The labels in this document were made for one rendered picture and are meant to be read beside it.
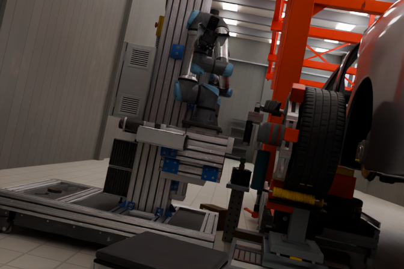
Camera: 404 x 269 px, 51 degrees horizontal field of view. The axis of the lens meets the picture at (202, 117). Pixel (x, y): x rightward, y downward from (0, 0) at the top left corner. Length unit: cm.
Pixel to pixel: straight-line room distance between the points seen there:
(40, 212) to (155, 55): 113
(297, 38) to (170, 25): 105
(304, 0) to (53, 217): 230
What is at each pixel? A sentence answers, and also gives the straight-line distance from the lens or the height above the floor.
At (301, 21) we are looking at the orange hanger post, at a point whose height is 174.
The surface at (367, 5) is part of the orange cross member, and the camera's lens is 557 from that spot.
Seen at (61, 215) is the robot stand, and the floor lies 17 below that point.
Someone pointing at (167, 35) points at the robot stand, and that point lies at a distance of 272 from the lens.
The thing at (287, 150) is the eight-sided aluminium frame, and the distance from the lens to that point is 245.
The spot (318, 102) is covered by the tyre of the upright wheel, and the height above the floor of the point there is 106.
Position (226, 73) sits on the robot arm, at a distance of 223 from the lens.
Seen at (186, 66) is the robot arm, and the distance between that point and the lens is 246.
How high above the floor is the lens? 73
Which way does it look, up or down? 3 degrees up
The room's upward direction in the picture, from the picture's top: 11 degrees clockwise
